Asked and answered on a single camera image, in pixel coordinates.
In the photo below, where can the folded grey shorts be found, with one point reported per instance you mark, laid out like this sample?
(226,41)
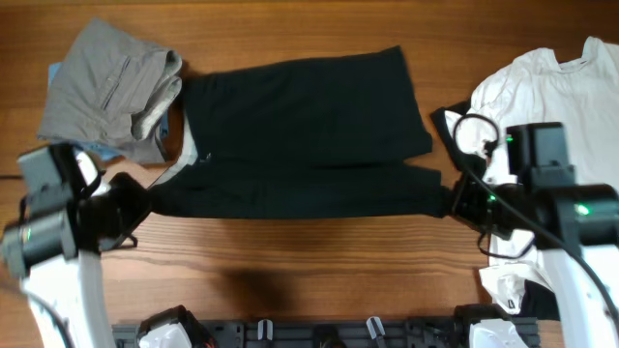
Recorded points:
(111,92)

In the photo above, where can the black shorts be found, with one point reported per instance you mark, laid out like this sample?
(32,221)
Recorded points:
(310,138)

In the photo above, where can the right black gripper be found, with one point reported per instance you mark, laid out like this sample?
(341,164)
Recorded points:
(460,200)

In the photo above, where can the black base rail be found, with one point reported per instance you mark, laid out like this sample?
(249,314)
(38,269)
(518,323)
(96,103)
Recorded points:
(472,325)

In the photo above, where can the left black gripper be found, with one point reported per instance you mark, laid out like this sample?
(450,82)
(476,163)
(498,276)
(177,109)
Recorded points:
(141,199)

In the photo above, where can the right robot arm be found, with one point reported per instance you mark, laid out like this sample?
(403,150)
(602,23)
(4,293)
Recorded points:
(575,227)

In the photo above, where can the folded blue garment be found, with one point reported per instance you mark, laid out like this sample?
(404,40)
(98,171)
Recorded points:
(103,152)

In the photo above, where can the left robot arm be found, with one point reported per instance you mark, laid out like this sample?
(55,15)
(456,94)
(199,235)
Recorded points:
(69,216)

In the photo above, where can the white t-shirt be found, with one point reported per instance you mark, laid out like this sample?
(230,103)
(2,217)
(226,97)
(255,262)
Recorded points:
(535,88)

